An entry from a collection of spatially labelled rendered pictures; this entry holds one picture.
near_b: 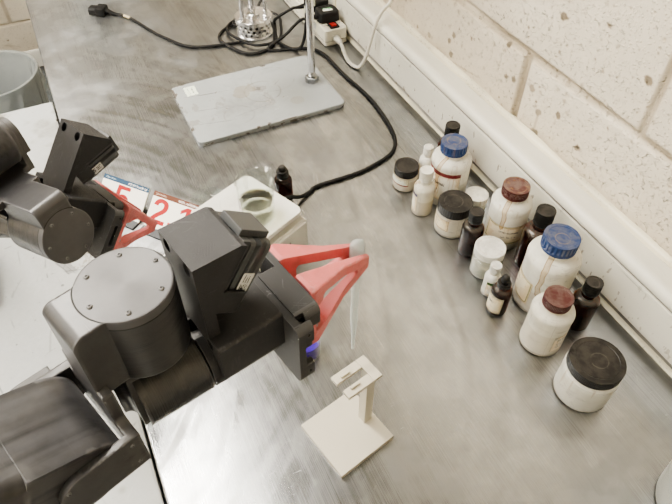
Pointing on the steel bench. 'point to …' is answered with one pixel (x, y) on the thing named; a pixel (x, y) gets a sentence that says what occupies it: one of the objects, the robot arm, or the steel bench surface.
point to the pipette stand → (349, 421)
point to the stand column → (310, 43)
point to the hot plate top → (225, 200)
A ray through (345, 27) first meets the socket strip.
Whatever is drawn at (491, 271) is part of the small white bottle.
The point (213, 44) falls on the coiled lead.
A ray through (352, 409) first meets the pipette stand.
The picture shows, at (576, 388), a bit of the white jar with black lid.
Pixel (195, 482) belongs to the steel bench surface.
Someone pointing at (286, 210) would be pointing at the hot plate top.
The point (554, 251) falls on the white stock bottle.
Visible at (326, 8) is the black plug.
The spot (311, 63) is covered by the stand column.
